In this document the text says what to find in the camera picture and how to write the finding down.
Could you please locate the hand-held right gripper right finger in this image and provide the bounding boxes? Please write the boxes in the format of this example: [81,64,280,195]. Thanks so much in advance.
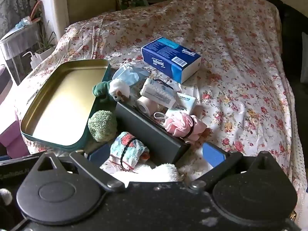
[189,142,281,192]

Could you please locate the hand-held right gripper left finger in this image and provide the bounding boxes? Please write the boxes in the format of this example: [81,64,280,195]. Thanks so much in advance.
[38,144,126,193]

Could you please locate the colourful towel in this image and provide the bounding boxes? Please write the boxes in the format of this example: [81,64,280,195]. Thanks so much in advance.
[107,131,150,170]

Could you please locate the green knitted ball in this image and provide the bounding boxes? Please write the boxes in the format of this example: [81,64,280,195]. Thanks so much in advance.
[88,111,118,142]

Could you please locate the pink cloth roll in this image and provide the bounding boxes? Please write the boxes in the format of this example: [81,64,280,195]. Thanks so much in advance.
[154,113,207,143]

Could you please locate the white fluffy plush toy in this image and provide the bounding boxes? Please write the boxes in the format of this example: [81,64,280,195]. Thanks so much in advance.
[113,163,180,182]

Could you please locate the small white tissue packet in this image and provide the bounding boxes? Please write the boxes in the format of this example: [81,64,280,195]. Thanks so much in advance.
[166,92,196,116]

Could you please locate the green tin box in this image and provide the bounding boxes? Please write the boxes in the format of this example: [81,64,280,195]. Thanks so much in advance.
[20,59,110,152]

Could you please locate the green snowman plush toy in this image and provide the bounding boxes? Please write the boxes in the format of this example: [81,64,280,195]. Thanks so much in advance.
[93,78,131,104]

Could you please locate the beige bandage roll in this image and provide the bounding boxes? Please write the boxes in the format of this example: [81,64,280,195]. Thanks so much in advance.
[136,96,160,116]

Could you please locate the blue face mask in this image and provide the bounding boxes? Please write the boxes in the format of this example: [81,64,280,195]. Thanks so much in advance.
[15,17,33,29]
[115,64,150,87]

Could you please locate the white embossed tissue packet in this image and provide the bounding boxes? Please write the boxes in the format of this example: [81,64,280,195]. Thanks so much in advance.
[140,78,177,107]

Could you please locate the pink box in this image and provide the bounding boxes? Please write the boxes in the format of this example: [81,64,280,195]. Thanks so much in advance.
[0,115,29,158]

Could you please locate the floral bed sheet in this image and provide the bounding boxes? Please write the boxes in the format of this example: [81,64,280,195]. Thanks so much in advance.
[14,0,304,222]

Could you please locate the blue tissue pack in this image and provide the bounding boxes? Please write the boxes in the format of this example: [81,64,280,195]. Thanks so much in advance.
[141,37,202,84]

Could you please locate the white planter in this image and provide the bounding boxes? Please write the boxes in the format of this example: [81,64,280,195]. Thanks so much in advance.
[35,45,57,60]

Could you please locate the white squeeze bottle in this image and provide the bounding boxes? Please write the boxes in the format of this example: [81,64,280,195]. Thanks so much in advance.
[23,51,41,69]

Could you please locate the green potted plant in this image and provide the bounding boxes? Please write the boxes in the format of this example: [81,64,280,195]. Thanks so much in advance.
[36,20,57,51]

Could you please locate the clear glass side table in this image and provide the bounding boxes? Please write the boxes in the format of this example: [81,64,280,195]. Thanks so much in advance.
[0,22,41,85]

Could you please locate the dark sofa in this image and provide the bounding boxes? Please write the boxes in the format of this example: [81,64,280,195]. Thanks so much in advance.
[279,2,308,116]

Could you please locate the crumpled blue face mask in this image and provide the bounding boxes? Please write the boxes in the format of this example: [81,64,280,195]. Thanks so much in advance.
[15,17,33,29]

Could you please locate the grey patterned curtain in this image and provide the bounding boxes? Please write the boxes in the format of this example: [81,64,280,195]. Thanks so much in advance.
[0,0,41,36]

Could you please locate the orange handled tool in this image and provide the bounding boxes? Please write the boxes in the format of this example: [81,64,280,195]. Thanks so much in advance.
[30,0,42,22]

